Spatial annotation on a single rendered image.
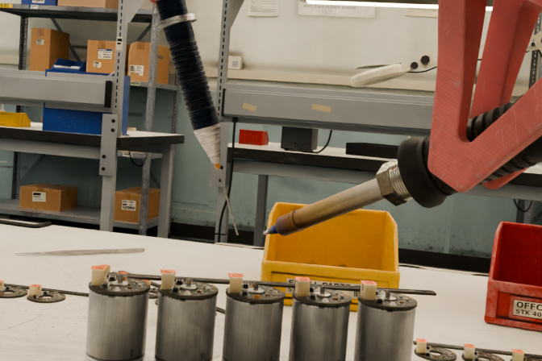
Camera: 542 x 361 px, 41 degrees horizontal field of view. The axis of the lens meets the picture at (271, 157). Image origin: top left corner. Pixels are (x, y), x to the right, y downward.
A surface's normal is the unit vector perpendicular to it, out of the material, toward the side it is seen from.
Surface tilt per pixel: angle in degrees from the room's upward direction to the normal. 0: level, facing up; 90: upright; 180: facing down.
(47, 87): 90
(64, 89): 90
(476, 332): 0
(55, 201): 90
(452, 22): 109
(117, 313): 90
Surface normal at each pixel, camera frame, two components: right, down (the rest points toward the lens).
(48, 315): 0.07, -0.99
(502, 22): -0.63, -0.05
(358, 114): -0.23, 0.04
